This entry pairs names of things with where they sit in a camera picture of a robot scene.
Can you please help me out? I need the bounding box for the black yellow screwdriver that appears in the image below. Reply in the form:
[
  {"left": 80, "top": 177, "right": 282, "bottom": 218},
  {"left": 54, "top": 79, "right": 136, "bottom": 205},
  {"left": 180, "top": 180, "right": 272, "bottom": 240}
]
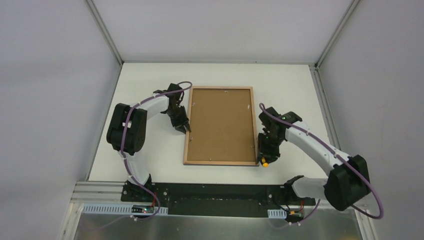
[{"left": 260, "top": 157, "right": 269, "bottom": 168}]

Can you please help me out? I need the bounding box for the blue wooden photo frame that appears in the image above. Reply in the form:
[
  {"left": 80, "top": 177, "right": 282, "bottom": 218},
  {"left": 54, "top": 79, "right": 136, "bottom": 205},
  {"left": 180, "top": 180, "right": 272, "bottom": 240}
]
[{"left": 183, "top": 86, "right": 260, "bottom": 167}]

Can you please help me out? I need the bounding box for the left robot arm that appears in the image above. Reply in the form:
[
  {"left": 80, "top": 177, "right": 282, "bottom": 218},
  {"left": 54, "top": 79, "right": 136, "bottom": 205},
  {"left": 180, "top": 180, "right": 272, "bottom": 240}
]
[{"left": 106, "top": 81, "right": 193, "bottom": 203}]

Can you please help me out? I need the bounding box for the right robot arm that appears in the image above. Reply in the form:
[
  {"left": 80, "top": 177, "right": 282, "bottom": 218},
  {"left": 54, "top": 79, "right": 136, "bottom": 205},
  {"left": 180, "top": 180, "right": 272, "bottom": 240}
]
[{"left": 256, "top": 104, "right": 372, "bottom": 211}]

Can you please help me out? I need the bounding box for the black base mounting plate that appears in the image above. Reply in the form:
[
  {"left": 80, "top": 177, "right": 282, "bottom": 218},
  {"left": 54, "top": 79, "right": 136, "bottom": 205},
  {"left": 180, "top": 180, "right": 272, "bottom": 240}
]
[{"left": 120, "top": 181, "right": 316, "bottom": 218}]

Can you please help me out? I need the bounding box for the right white cable duct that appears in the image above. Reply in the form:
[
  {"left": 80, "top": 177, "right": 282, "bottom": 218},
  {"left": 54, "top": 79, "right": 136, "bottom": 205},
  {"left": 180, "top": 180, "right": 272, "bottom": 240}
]
[{"left": 267, "top": 209, "right": 287, "bottom": 220}]

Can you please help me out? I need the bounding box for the white cable duct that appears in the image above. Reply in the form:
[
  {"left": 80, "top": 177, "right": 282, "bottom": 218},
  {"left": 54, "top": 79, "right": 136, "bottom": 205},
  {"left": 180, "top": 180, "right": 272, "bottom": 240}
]
[
  {"left": 81, "top": 203, "right": 168, "bottom": 216},
  {"left": 267, "top": 209, "right": 287, "bottom": 220}
]

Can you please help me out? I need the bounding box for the left white cable duct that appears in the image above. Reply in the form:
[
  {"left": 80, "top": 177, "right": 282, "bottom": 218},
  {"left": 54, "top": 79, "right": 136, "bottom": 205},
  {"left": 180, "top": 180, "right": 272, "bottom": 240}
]
[{"left": 81, "top": 203, "right": 168, "bottom": 216}]

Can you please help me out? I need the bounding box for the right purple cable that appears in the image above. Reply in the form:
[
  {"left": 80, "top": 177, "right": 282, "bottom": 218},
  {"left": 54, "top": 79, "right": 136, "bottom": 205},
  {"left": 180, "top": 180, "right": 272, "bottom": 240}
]
[{"left": 258, "top": 102, "right": 385, "bottom": 226}]

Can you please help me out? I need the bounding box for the aluminium rail frame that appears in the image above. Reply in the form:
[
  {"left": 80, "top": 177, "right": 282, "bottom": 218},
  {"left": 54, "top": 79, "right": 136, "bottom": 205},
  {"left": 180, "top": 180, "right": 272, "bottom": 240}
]
[{"left": 71, "top": 180, "right": 369, "bottom": 210}]

